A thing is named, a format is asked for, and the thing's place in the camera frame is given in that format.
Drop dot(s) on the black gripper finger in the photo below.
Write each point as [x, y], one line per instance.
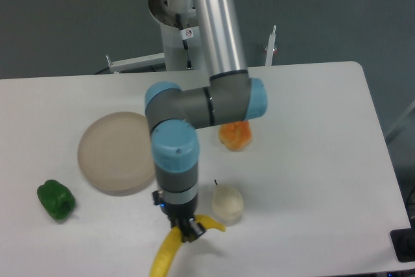
[196, 229]
[185, 230]

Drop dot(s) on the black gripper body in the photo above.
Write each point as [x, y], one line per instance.
[175, 212]

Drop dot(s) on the yellow banana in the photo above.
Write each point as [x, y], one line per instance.
[172, 243]

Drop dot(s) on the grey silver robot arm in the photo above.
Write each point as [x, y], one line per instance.
[174, 115]

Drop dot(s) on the white pear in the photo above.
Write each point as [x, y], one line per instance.
[227, 203]

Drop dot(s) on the beige round plate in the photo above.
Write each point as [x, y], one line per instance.
[114, 154]

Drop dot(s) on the green bell pepper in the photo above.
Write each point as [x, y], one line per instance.
[57, 200]

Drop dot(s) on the black box at table edge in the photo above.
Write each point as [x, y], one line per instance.
[403, 243]

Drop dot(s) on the white left bracket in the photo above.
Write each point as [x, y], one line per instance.
[135, 64]

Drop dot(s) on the white right bracket post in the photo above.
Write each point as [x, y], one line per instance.
[271, 47]

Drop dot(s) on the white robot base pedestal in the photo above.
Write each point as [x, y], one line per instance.
[180, 34]

